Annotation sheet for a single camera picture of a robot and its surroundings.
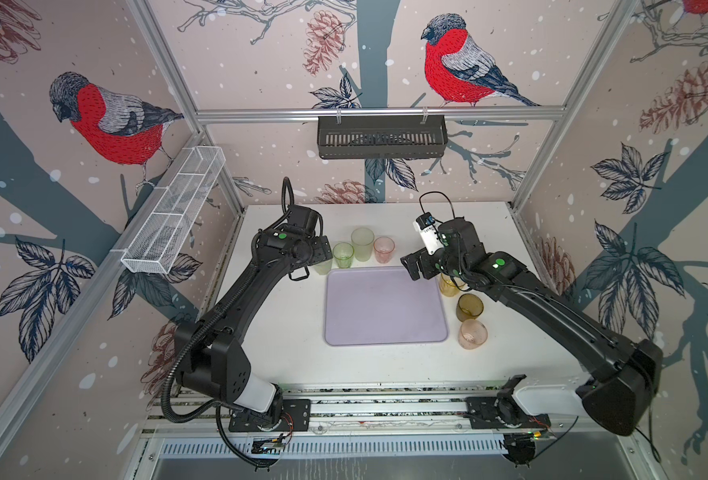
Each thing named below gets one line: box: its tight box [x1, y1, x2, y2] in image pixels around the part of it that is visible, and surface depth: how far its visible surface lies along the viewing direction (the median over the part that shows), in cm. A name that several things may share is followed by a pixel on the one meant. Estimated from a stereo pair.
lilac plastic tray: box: [325, 266, 448, 345], surface depth 94 cm
